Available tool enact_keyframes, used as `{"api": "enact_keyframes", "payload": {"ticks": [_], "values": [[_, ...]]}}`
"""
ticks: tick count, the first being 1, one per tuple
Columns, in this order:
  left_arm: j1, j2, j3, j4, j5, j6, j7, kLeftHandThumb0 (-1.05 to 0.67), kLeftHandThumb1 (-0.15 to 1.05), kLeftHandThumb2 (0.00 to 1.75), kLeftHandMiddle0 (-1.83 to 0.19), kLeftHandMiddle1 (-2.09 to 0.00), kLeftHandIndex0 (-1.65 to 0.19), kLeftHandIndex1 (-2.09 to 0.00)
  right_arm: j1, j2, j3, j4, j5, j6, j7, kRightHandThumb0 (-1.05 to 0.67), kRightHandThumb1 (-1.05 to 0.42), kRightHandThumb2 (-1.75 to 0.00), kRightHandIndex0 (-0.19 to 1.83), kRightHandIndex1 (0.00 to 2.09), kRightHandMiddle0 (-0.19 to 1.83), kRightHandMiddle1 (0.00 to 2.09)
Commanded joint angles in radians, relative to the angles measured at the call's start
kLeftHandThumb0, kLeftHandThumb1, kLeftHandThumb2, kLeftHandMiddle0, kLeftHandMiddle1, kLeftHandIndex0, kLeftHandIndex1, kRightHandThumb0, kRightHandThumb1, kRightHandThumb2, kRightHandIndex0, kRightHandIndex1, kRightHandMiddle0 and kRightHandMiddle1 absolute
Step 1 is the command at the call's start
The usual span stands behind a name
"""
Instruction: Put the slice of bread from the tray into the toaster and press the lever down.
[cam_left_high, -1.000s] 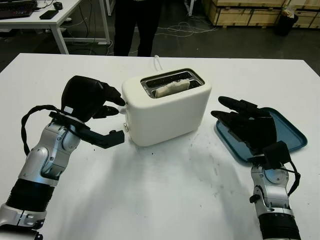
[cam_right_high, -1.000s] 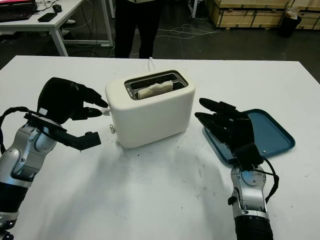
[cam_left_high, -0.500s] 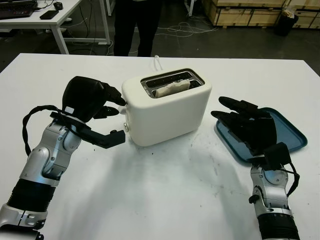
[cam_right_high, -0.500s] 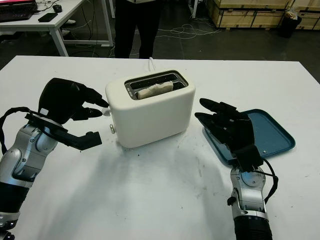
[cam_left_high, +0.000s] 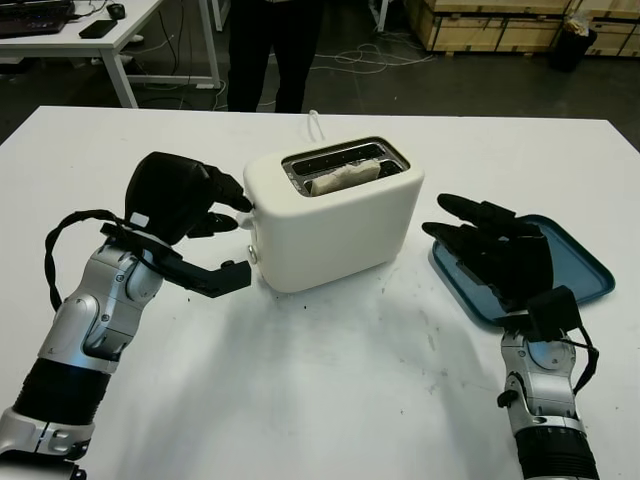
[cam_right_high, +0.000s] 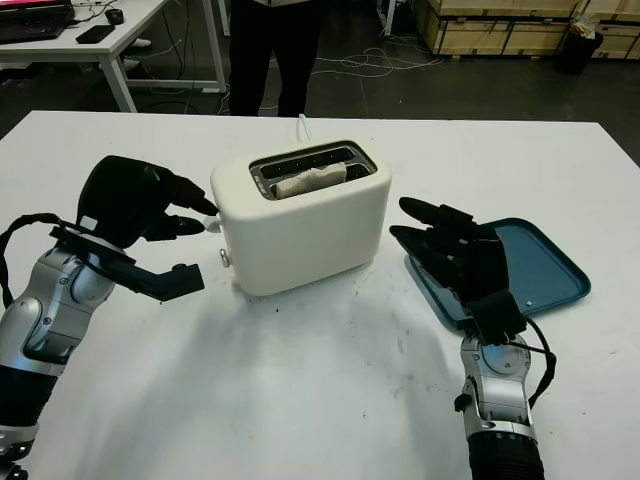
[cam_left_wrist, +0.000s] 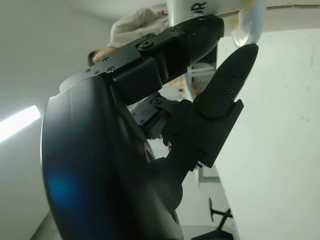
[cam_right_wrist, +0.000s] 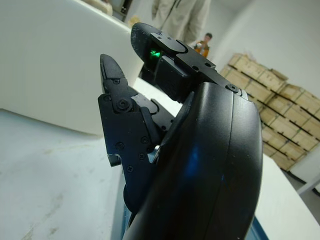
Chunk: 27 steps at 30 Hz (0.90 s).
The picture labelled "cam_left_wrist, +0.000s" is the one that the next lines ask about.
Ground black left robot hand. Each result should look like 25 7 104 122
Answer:
39 14 259 240

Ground ceiling light strip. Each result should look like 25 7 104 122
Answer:
0 104 42 145

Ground black office chair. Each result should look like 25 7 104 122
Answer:
208 196 234 229

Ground person light top black trousers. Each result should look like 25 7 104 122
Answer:
86 6 173 66

